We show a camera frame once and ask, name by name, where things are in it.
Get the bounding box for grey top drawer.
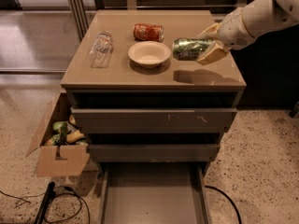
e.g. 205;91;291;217
72;108;236;133

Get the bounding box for beige item in box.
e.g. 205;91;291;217
66;130;84;144

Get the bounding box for black cable on right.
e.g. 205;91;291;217
205;185;243;224

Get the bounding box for brown cardboard box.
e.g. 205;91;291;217
26;91;98;177

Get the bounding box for green soda can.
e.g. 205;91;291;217
173;38;212;61

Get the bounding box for green snack bag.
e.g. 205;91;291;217
45;121;71;146

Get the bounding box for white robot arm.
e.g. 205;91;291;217
196;0;299;65

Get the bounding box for white paper bowl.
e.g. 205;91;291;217
128;41;171;68

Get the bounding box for grey middle drawer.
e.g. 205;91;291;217
87;144;220;162

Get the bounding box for black cable on left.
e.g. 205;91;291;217
0;186;92;224

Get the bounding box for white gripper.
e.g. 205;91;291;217
196;7;256;65

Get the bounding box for grey drawer cabinet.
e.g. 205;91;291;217
60;9;247;173

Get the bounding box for grey open bottom drawer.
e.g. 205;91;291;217
97;162;211;224

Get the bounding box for black cable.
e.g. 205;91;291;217
0;186;92;224
205;185;243;224

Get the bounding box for black bar on floor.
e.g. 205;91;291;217
34;182;55;224

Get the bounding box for red soda can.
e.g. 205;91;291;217
133;23;164;42

